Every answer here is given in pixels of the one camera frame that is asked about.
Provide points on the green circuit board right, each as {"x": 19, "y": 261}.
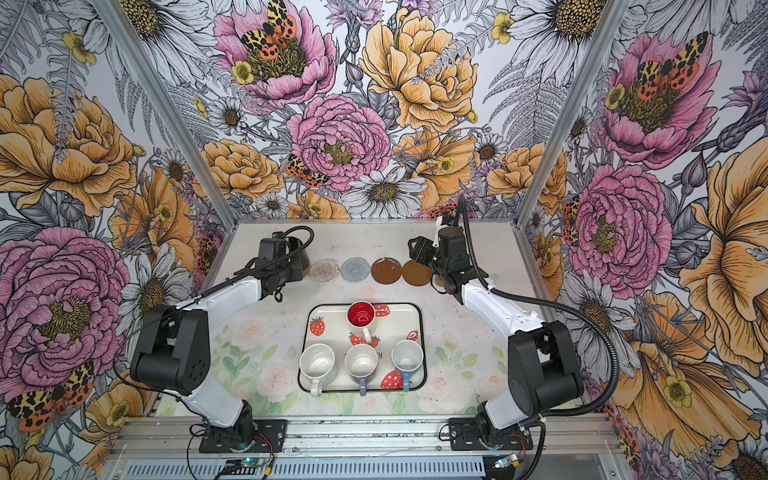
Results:
{"x": 511, "y": 460}

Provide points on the aluminium corner post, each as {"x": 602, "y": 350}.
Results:
{"x": 606, "y": 30}
{"x": 129, "y": 44}

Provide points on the aluminium corner post right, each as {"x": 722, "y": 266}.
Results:
{"x": 606, "y": 30}

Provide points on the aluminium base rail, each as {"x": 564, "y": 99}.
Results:
{"x": 369, "y": 447}

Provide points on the white strawberry print tray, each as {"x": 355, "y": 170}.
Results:
{"x": 394, "y": 322}

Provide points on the black mug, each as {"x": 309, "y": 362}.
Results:
{"x": 298, "y": 257}

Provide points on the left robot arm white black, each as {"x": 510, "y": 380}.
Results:
{"x": 173, "y": 350}

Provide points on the grey mug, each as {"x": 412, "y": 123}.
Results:
{"x": 422, "y": 251}

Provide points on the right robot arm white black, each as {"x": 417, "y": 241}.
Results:
{"x": 543, "y": 369}

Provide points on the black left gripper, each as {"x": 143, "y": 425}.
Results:
{"x": 296, "y": 270}

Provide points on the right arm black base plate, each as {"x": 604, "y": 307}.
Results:
{"x": 471, "y": 434}

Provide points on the scratched dark brown wooden coaster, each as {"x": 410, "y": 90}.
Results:
{"x": 386, "y": 270}

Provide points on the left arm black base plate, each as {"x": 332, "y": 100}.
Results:
{"x": 264, "y": 435}

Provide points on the grey-blue braided rope coaster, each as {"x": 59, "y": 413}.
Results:
{"x": 355, "y": 269}

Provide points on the green circuit board left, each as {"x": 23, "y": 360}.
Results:
{"x": 248, "y": 467}

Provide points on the plain brown wooden coaster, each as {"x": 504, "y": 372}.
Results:
{"x": 416, "y": 274}

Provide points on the red interior white mug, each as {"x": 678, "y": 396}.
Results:
{"x": 360, "y": 317}

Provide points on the aluminium corner post left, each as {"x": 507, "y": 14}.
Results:
{"x": 129, "y": 44}

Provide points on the white mug purple handle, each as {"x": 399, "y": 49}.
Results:
{"x": 361, "y": 362}

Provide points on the white mug blue handle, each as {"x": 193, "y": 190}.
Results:
{"x": 407, "y": 357}

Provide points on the green circuit board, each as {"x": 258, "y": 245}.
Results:
{"x": 511, "y": 460}
{"x": 248, "y": 467}

